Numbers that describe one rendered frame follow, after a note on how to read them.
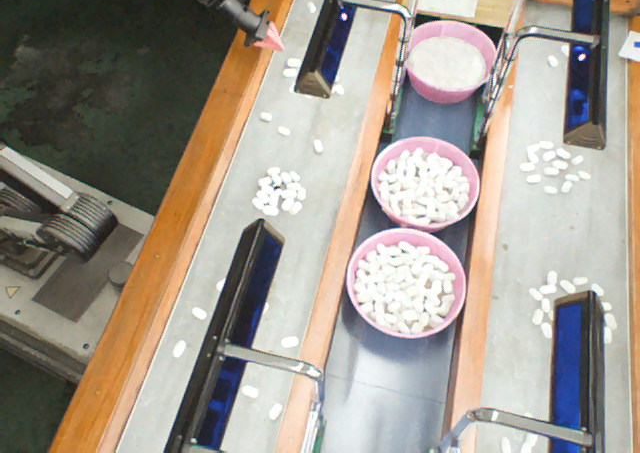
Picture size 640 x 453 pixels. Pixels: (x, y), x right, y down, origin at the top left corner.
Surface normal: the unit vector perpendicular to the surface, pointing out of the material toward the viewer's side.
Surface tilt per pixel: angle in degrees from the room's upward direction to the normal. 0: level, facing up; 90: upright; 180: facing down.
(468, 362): 0
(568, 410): 58
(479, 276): 0
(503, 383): 0
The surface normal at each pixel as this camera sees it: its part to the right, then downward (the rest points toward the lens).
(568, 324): -0.81, -0.45
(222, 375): 0.83, -0.10
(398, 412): 0.02, -0.51
